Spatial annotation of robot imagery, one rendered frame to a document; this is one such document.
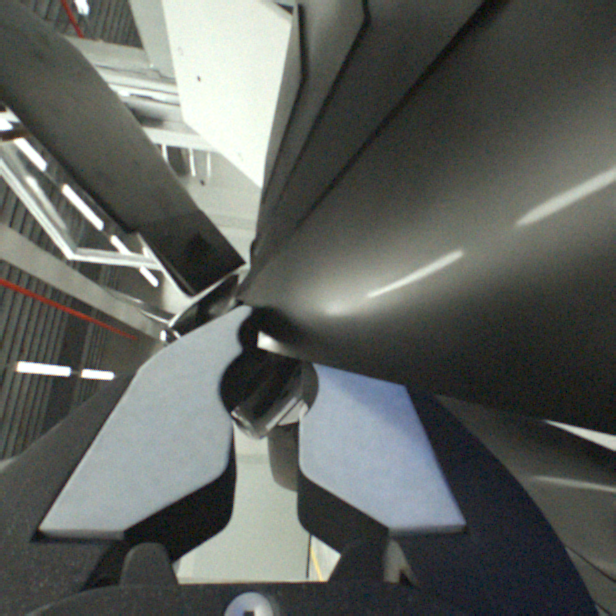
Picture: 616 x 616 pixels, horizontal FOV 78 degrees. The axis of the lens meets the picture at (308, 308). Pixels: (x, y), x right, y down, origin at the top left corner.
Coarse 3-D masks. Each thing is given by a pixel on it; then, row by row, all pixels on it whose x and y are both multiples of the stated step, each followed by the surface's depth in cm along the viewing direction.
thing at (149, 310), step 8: (104, 288) 52; (120, 296) 51; (128, 296) 57; (128, 304) 47; (136, 304) 49; (144, 304) 53; (144, 312) 44; (152, 312) 45; (160, 312) 47; (168, 312) 52; (168, 320) 42
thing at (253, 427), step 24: (216, 288) 30; (192, 312) 28; (216, 312) 28; (168, 336) 27; (264, 360) 27; (288, 360) 27; (264, 384) 27; (288, 384) 28; (240, 408) 26; (264, 408) 27; (264, 432) 28
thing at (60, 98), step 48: (0, 0) 29; (0, 48) 25; (48, 48) 31; (0, 96) 23; (48, 96) 27; (96, 96) 34; (48, 144) 24; (96, 144) 29; (144, 144) 36; (96, 192) 26; (144, 192) 31
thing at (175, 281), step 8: (144, 240) 28; (152, 248) 29; (152, 256) 29; (160, 264) 29; (168, 272) 29; (232, 272) 36; (176, 280) 29; (176, 288) 29; (184, 288) 29; (208, 288) 32; (184, 296) 29; (192, 296) 30
